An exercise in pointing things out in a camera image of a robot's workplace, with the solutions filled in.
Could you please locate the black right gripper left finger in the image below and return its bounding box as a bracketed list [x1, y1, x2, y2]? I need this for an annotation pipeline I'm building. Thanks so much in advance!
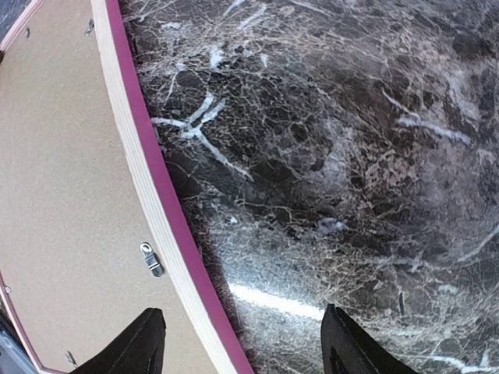
[80, 308, 166, 374]

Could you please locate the pink wooden picture frame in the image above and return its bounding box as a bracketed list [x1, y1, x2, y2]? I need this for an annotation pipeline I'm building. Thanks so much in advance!
[1, 1, 252, 373]

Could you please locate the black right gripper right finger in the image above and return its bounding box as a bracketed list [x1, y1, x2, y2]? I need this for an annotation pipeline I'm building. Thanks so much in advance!
[320, 304, 416, 374]

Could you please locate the brown cardboard backing board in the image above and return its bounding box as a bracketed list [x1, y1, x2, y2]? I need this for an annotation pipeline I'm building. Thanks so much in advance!
[1, 1, 214, 373]

